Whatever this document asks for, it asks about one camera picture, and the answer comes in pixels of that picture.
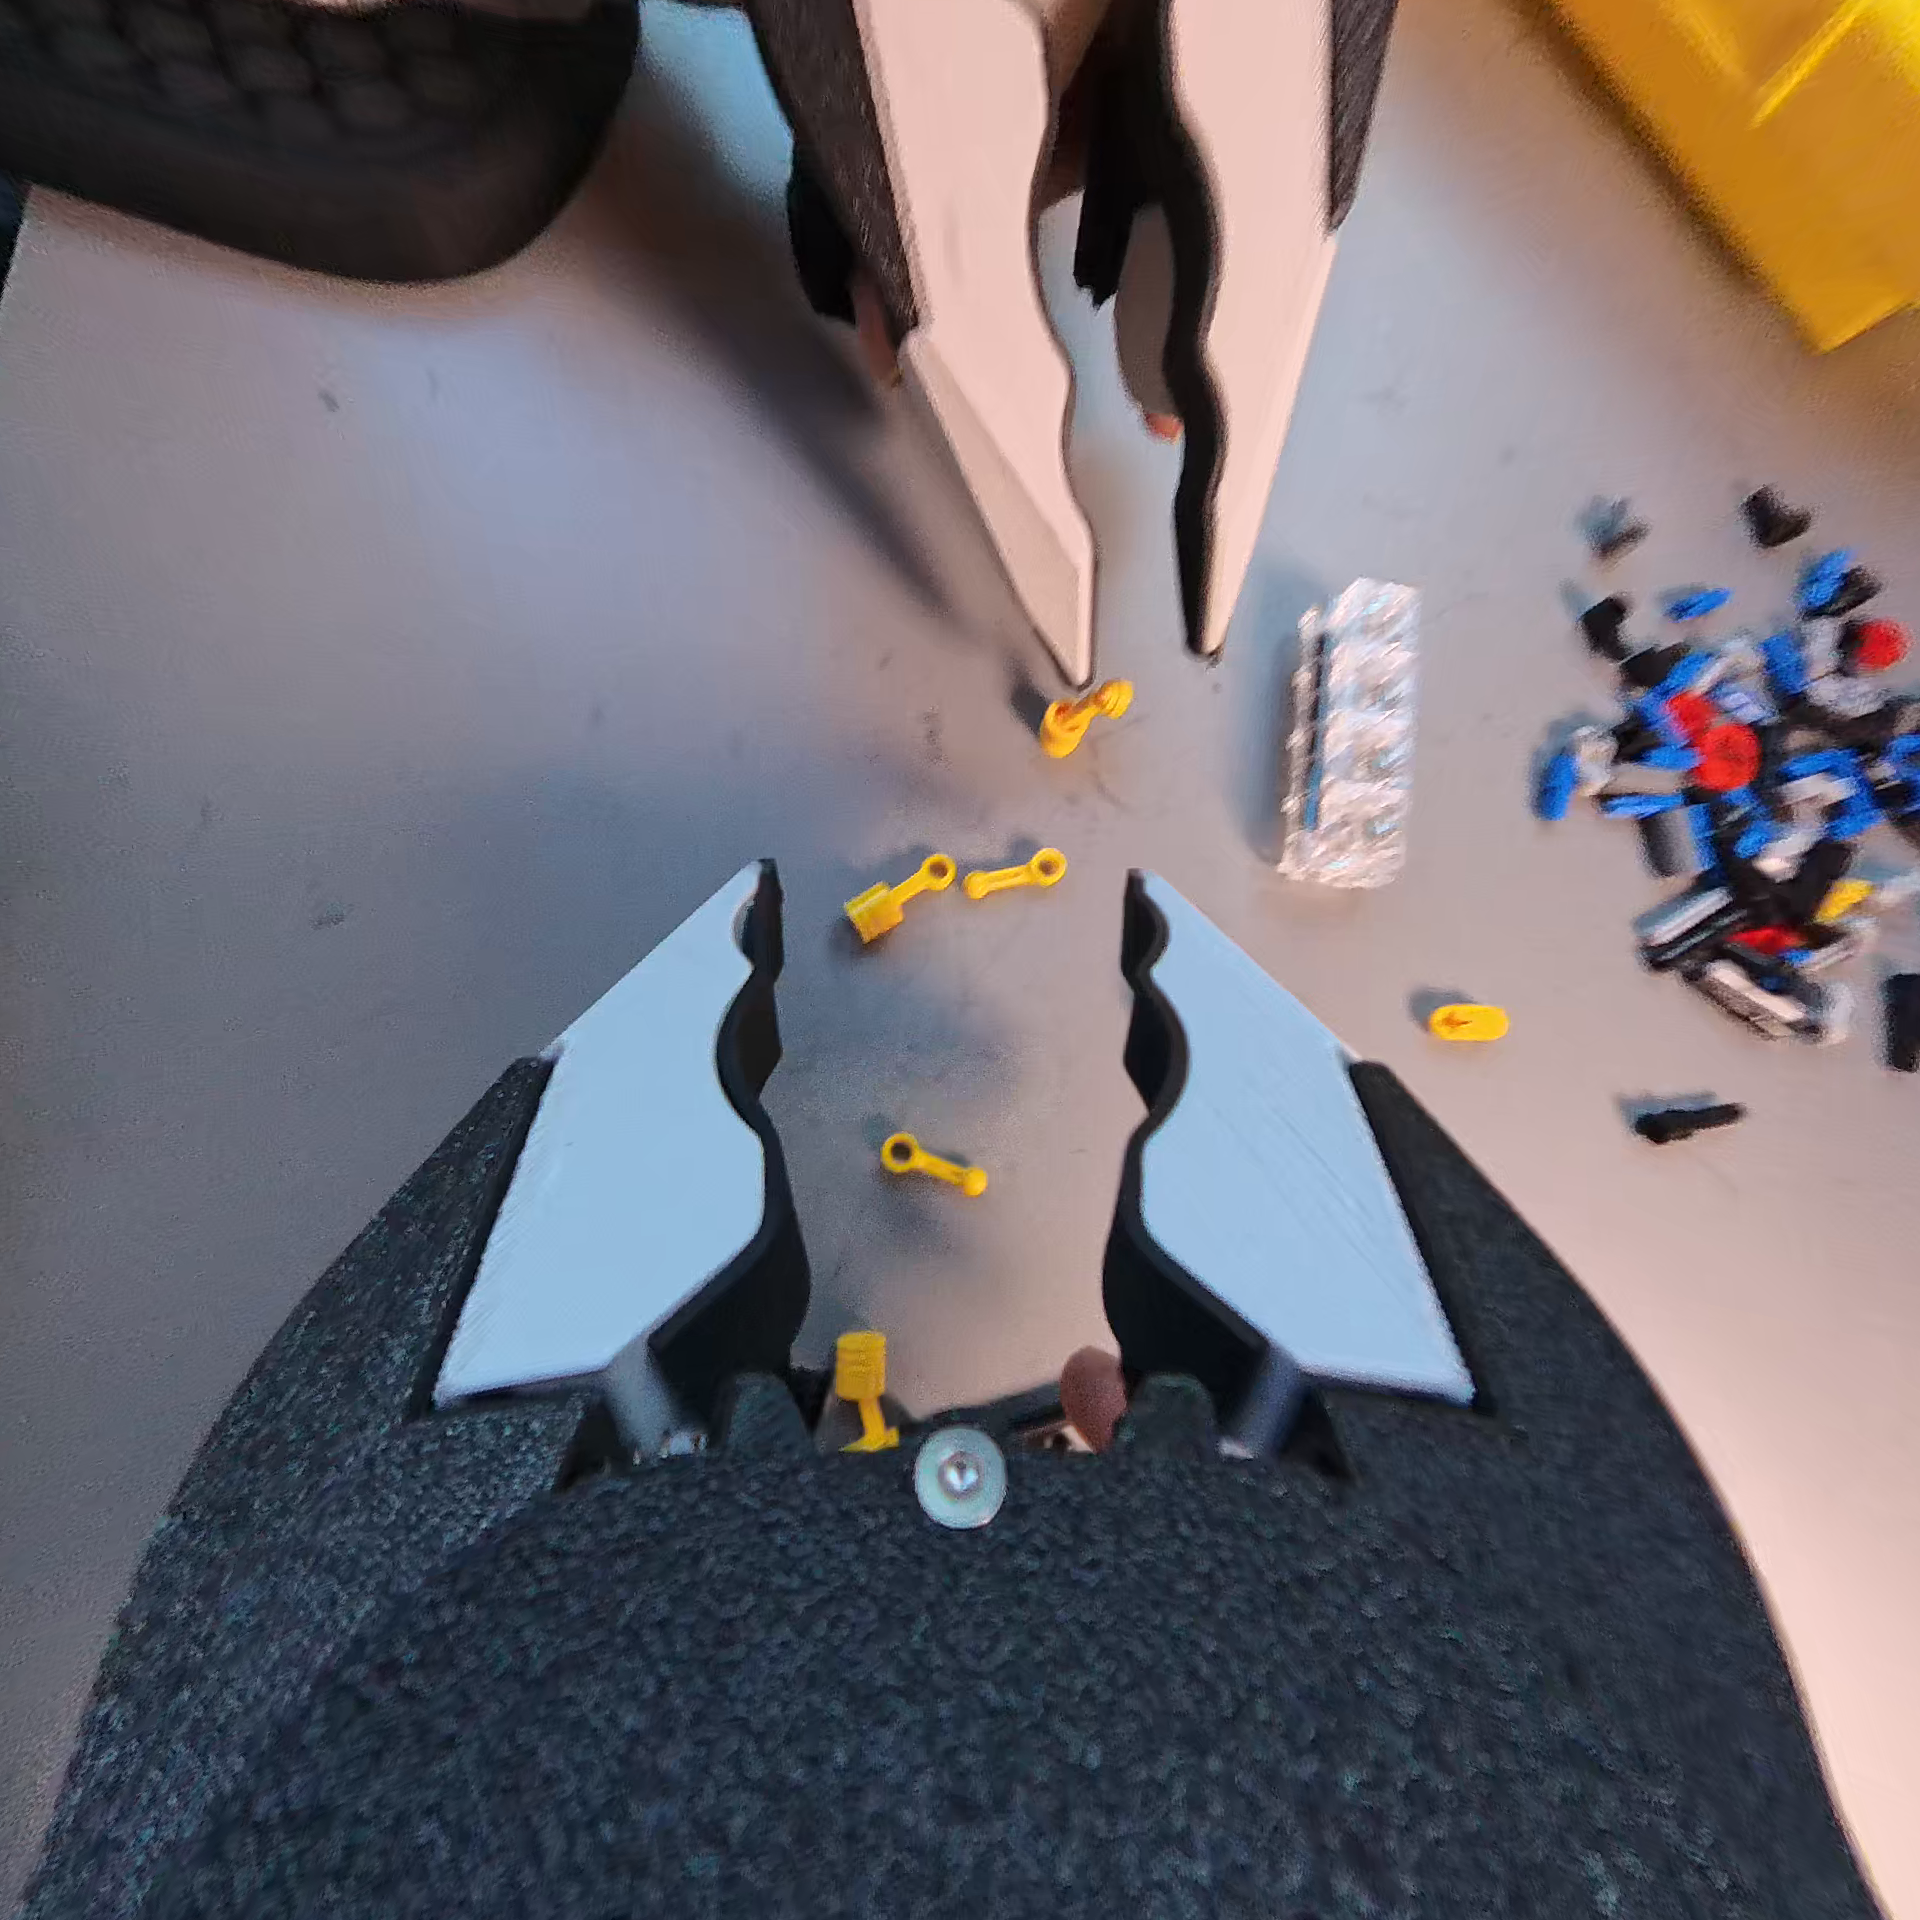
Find yellow storage bin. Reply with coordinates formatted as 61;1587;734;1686
1544;0;1920;352

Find person's right hand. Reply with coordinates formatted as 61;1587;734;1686
1056;1348;1129;1452

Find clear plastic building piece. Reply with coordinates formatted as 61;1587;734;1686
1276;578;1423;892

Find pile of small building parts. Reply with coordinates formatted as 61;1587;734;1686
1531;488;1920;1073

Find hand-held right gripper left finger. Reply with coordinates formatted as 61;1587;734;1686
429;860;816;1464

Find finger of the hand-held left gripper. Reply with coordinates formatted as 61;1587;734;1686
1162;0;1341;666
855;0;1101;693

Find grey desk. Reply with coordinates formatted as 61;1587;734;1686
0;0;1920;1907

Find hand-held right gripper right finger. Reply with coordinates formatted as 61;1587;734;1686
1101;870;1478;1464

